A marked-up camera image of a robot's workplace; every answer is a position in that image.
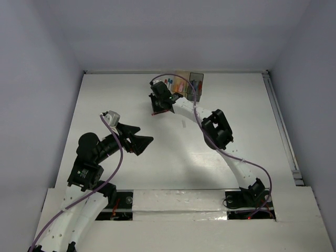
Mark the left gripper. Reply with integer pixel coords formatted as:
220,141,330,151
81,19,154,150
95,121,153,162

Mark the red gel pen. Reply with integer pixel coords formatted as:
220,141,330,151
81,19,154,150
151,110,169,116

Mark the pink highlighter marker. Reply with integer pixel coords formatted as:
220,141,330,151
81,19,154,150
178,82,184,92

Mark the red pen thin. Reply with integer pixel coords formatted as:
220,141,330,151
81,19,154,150
198,81,203,93

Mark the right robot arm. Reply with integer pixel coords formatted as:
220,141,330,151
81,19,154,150
149,80,265,206

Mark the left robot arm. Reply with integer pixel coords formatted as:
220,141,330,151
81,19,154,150
28,123,154,251

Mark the orange plastic container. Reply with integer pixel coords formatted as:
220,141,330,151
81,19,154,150
171,71,190,96

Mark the grey plastic container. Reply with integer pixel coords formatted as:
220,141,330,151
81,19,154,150
186,72,204,102

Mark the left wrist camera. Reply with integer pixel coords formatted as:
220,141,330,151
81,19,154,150
100,110,120,128

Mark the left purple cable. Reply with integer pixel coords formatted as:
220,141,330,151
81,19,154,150
27,112,124,250

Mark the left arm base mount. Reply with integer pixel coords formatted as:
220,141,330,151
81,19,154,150
96,183,133,221

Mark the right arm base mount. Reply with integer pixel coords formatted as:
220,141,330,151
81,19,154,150
222,188,276,220

